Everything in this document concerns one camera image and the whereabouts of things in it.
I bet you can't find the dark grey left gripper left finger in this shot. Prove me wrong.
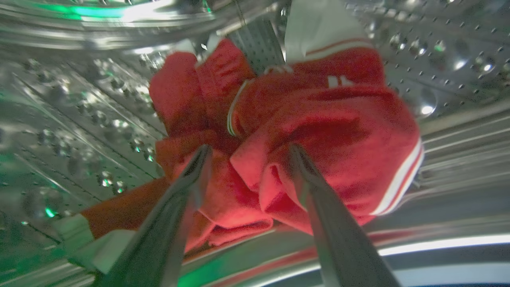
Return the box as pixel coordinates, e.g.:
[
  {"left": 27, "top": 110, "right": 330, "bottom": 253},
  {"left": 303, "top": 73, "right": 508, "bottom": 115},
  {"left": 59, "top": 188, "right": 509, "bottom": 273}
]
[{"left": 96, "top": 144, "right": 213, "bottom": 287}]

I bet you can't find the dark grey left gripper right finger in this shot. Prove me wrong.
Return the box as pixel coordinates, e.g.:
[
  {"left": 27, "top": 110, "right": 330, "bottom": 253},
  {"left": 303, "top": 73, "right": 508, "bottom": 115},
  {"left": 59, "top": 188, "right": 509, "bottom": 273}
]
[{"left": 288, "top": 143, "right": 400, "bottom": 287}]

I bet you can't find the red and white garment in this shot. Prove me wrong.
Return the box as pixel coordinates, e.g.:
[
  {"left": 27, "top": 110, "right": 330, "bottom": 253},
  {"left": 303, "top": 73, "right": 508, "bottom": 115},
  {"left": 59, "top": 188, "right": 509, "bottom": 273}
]
[{"left": 52, "top": 0, "right": 424, "bottom": 275}]

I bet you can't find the stainless steel washing machine drum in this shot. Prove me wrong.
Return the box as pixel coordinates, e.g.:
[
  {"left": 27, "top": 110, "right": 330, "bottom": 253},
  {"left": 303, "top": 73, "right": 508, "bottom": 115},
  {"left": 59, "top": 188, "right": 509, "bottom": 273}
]
[{"left": 0, "top": 0, "right": 510, "bottom": 287}]

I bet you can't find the perforated grey drum paddle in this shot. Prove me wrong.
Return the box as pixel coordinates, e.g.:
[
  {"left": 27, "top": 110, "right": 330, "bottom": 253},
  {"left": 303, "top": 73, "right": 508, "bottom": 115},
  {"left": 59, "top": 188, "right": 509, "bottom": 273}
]
[{"left": 227, "top": 18, "right": 286, "bottom": 75}]

